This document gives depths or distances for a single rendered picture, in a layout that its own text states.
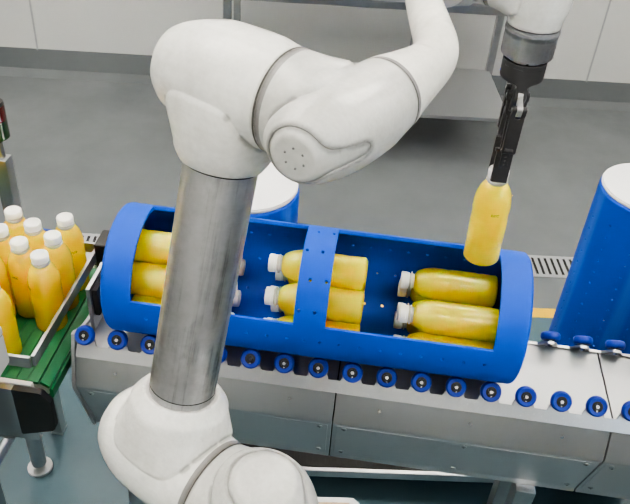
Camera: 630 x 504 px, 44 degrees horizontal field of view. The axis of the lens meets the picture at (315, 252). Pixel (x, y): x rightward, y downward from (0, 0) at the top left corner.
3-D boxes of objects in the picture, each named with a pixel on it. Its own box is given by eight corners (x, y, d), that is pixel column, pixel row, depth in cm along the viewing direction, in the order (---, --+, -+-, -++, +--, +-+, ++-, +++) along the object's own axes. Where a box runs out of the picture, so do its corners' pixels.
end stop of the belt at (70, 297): (36, 366, 167) (34, 356, 165) (32, 365, 167) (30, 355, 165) (100, 254, 198) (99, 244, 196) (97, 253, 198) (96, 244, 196)
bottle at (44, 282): (60, 309, 188) (49, 246, 177) (73, 326, 184) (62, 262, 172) (31, 320, 185) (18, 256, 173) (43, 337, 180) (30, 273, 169)
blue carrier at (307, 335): (507, 412, 166) (540, 318, 147) (108, 356, 171) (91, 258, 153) (500, 317, 187) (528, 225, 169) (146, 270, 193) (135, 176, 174)
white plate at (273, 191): (299, 158, 225) (299, 162, 225) (203, 153, 224) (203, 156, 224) (297, 213, 203) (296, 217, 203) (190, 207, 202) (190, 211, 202)
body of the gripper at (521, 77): (551, 69, 128) (537, 119, 134) (545, 49, 135) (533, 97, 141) (505, 64, 129) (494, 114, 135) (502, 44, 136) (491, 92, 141)
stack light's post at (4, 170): (62, 435, 269) (5, 161, 202) (51, 433, 269) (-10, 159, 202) (67, 426, 272) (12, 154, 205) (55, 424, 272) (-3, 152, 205)
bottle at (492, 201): (460, 245, 161) (475, 165, 150) (494, 246, 161) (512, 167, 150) (465, 267, 155) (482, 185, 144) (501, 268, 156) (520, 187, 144)
